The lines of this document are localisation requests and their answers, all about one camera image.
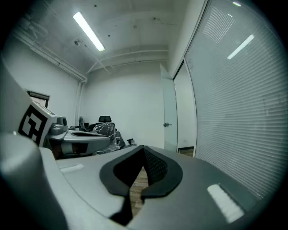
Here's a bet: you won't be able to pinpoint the pale green door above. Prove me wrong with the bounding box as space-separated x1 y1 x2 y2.
159 63 179 152

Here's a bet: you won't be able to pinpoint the long ceiling tube light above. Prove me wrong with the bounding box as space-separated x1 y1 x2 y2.
72 12 106 53

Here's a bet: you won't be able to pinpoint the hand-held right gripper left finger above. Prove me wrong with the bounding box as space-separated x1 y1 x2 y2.
40 145 145 226

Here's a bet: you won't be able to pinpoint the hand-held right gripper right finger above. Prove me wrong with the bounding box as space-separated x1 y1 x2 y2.
126 145 259 230

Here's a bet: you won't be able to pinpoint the white ceiling pipes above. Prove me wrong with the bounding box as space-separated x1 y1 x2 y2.
86 49 170 74

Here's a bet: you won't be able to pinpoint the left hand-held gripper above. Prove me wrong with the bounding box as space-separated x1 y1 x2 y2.
17 100 111 156

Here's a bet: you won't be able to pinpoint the plastic-wrapped black office chair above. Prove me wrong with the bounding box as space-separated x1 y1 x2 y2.
116 131 137 150
88 115 118 155
78 116 90 132

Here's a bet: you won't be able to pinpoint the white wall pipe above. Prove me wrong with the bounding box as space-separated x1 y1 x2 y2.
12 31 89 128

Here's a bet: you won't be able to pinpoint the glass partition with white blinds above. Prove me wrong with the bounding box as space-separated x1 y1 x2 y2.
184 0 284 201

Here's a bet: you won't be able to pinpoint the window with dark frame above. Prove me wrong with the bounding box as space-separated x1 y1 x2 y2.
25 89 51 109

